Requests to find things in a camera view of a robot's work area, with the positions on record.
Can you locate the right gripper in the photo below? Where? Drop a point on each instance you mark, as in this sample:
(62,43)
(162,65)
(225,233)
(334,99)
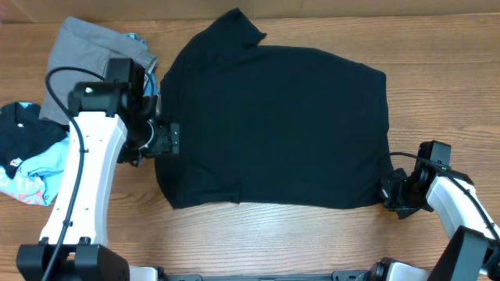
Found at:
(385,192)

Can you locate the black t-shirt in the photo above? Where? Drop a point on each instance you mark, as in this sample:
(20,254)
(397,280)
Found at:
(271,124)

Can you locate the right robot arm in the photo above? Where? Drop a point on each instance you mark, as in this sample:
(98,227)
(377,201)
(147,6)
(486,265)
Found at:
(473,247)

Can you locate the folded black shirt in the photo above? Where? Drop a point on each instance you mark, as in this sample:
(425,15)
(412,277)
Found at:
(24,135)

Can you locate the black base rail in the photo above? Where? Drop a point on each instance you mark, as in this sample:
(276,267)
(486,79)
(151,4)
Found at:
(357,275)

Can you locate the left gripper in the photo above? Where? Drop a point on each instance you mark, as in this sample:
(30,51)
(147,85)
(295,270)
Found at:
(167,138)

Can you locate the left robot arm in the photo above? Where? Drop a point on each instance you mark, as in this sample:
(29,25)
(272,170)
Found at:
(112,121)

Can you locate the folded grey shorts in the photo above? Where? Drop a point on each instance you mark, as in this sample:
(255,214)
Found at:
(88,46)

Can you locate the light blue printed t-shirt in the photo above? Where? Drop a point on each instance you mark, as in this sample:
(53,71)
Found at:
(38,179)

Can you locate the folded blue garment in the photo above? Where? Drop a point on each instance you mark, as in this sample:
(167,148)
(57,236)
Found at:
(150,87)

